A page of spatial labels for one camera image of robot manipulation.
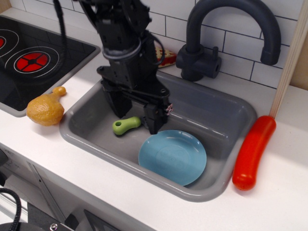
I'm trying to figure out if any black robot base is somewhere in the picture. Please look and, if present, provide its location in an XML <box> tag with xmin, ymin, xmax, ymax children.
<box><xmin>0</xmin><ymin>187</ymin><xmax>121</xmax><ymax>231</ymax></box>

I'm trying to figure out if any red toy sausage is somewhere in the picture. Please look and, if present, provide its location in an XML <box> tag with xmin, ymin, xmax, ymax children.
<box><xmin>232</xmin><ymin>115</ymin><xmax>276</xmax><ymax>191</ymax></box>

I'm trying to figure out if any black braided cable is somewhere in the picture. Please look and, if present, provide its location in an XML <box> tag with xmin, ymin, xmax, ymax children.
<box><xmin>52</xmin><ymin>0</ymin><xmax>69</xmax><ymax>63</ymax></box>

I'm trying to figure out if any black toy stovetop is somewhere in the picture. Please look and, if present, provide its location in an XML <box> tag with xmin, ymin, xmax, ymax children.
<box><xmin>0</xmin><ymin>16</ymin><xmax>100</xmax><ymax>117</ymax></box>

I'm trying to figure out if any green handled grey spatula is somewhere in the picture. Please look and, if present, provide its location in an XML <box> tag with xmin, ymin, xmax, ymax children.
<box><xmin>112</xmin><ymin>116</ymin><xmax>148</xmax><ymax>135</ymax></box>

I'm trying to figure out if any yellow toy chicken drumstick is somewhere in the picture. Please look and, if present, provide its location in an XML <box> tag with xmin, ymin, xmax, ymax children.
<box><xmin>26</xmin><ymin>86</ymin><xmax>66</xmax><ymax>127</ymax></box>

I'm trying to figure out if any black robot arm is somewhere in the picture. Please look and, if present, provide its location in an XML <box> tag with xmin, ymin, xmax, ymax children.
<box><xmin>80</xmin><ymin>0</ymin><xmax>172</xmax><ymax>134</ymax></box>

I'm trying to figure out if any dark grey toy faucet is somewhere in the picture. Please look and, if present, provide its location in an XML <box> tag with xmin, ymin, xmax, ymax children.
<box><xmin>176</xmin><ymin>0</ymin><xmax>281</xmax><ymax>82</ymax></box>

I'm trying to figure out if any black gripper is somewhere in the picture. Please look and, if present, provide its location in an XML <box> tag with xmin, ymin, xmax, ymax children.
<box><xmin>97</xmin><ymin>51</ymin><xmax>172</xmax><ymax>134</ymax></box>

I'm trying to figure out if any grey plastic sink basin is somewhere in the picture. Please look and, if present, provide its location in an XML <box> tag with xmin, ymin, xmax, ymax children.
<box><xmin>60</xmin><ymin>72</ymin><xmax>257</xmax><ymax>202</ymax></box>

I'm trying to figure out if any blue plastic plate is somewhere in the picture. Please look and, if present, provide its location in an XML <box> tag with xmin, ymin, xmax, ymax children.
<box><xmin>138</xmin><ymin>130</ymin><xmax>207</xmax><ymax>186</ymax></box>

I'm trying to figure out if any light wooden post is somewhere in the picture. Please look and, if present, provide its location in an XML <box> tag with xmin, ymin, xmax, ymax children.
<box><xmin>269</xmin><ymin>0</ymin><xmax>308</xmax><ymax>119</ymax></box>

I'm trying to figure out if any toy pie slice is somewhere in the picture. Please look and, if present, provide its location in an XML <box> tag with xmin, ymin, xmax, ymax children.
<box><xmin>155</xmin><ymin>47</ymin><xmax>177</xmax><ymax>68</ymax></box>

